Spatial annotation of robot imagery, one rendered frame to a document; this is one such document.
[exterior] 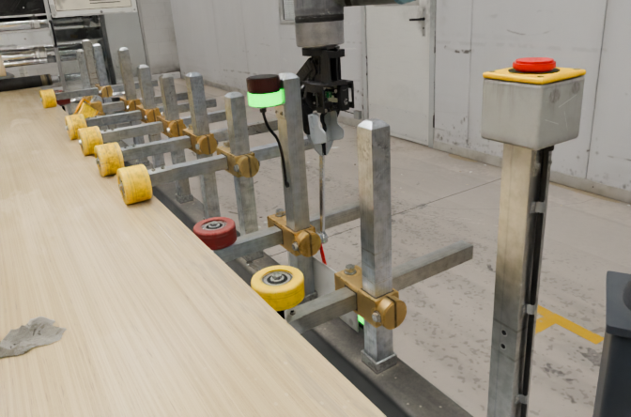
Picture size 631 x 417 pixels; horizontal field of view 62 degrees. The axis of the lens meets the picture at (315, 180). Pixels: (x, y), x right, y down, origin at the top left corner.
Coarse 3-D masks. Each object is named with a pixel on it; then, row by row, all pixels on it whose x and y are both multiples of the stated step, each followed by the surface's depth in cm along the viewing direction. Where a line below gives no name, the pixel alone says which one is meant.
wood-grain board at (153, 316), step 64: (0, 128) 200; (64, 128) 193; (0, 192) 127; (64, 192) 125; (0, 256) 93; (64, 256) 92; (128, 256) 90; (192, 256) 89; (0, 320) 74; (64, 320) 73; (128, 320) 72; (192, 320) 71; (256, 320) 70; (0, 384) 61; (64, 384) 60; (128, 384) 60; (192, 384) 59; (256, 384) 58; (320, 384) 58
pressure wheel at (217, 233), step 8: (200, 224) 100; (208, 224) 100; (216, 224) 99; (224, 224) 100; (232, 224) 99; (200, 232) 96; (208, 232) 96; (216, 232) 96; (224, 232) 96; (232, 232) 98; (208, 240) 96; (216, 240) 96; (224, 240) 97; (232, 240) 98; (216, 248) 97
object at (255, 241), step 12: (348, 204) 117; (312, 216) 112; (336, 216) 113; (348, 216) 115; (276, 228) 107; (240, 240) 103; (252, 240) 103; (264, 240) 105; (276, 240) 106; (216, 252) 99; (228, 252) 101; (240, 252) 102; (252, 252) 104
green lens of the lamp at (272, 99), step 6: (252, 96) 92; (258, 96) 91; (264, 96) 91; (270, 96) 91; (276, 96) 92; (252, 102) 92; (258, 102) 91; (264, 102) 91; (270, 102) 91; (276, 102) 92
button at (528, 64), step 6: (516, 60) 52; (522, 60) 52; (528, 60) 52; (534, 60) 51; (540, 60) 51; (546, 60) 51; (552, 60) 51; (516, 66) 52; (522, 66) 51; (528, 66) 51; (534, 66) 50; (540, 66) 50; (546, 66) 50; (552, 66) 51
